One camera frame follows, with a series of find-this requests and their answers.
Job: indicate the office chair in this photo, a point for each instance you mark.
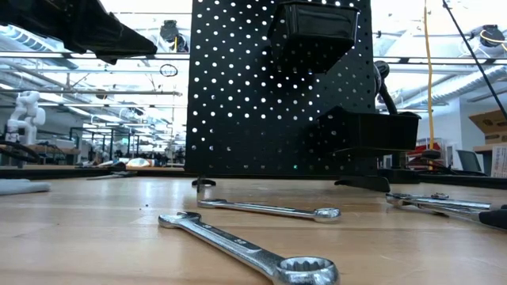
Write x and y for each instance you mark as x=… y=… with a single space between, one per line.
x=469 y=160

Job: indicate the black gooseneck desk lamp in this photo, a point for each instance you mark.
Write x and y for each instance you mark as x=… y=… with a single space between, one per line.
x=382 y=69

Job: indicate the wide black pegboard bin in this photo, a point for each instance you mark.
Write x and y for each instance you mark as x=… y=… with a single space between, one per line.
x=376 y=130

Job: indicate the thin black pole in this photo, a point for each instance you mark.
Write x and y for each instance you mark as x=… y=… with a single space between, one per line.
x=475 y=58

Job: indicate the white orange rounded device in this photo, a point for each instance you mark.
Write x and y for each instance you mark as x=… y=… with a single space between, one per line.
x=138 y=162

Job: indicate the chrome combination wrench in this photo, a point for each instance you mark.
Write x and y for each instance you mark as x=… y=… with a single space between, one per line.
x=269 y=210
x=237 y=243

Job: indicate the wood table grey legs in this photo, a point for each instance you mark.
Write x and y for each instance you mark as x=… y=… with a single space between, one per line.
x=483 y=147

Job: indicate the white humanoid robot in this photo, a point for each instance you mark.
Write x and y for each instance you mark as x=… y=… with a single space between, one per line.
x=27 y=115

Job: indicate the black metal peg board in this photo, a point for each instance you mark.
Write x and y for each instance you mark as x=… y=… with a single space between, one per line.
x=237 y=130

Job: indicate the white printed sign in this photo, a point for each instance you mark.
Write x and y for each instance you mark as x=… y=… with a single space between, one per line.
x=500 y=162

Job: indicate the grey blue work glove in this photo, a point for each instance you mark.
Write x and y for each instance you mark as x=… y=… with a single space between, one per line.
x=20 y=187

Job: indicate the red bin rack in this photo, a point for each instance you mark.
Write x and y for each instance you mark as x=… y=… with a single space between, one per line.
x=416 y=150

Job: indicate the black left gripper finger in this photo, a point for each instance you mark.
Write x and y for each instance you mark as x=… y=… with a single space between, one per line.
x=119 y=43

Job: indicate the tapered black pegboard bin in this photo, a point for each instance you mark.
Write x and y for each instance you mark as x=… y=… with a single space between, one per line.
x=313 y=31

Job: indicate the brown cardboard box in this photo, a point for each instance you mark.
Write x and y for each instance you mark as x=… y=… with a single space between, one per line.
x=493 y=122

